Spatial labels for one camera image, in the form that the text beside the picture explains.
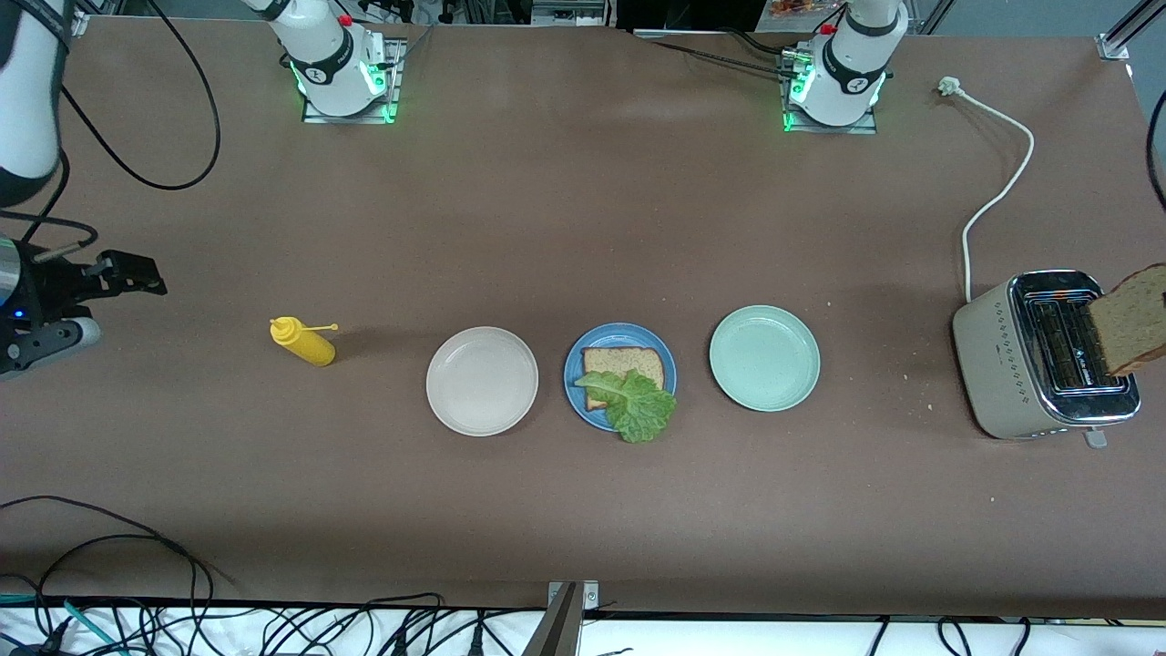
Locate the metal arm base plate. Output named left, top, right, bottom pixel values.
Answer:
left=301, top=38, right=404, bottom=125
left=780, top=50, right=880, bottom=136

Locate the blue plate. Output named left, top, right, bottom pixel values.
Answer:
left=563, top=323, right=679, bottom=433

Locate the beige chrome toaster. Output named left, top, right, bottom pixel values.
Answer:
left=952, top=269, right=1142, bottom=449

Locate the white toaster power cable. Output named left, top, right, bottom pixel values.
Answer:
left=938, top=76, right=1037, bottom=303

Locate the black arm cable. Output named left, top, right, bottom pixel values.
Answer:
left=1145, top=89, right=1166, bottom=212
left=0, top=0, right=222, bottom=265

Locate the white plate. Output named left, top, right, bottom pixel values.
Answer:
left=425, top=326, right=540, bottom=437

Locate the brown bread slice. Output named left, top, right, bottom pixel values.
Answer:
left=1088, top=263, right=1166, bottom=377
left=581, top=345, right=666, bottom=412

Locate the black floor cable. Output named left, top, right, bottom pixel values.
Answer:
left=0, top=497, right=215, bottom=656
left=260, top=592, right=447, bottom=656
left=865, top=615, right=1030, bottom=656

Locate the aluminium frame rail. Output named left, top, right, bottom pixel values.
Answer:
left=1098, top=0, right=1166, bottom=61

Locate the yellow mustard squeeze bottle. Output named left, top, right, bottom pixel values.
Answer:
left=269, top=315, right=340, bottom=368

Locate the light green plate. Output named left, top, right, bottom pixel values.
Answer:
left=709, top=304, right=822, bottom=413

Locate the metal table bracket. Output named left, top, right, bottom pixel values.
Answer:
left=524, top=580, right=600, bottom=656

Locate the teal floor cable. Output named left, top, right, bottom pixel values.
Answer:
left=0, top=592, right=119, bottom=656

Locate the green lettuce leaf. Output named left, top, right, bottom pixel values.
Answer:
left=573, top=368, right=678, bottom=445

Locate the black base cable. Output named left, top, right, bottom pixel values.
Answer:
left=722, top=26, right=803, bottom=57
left=649, top=38, right=789, bottom=78

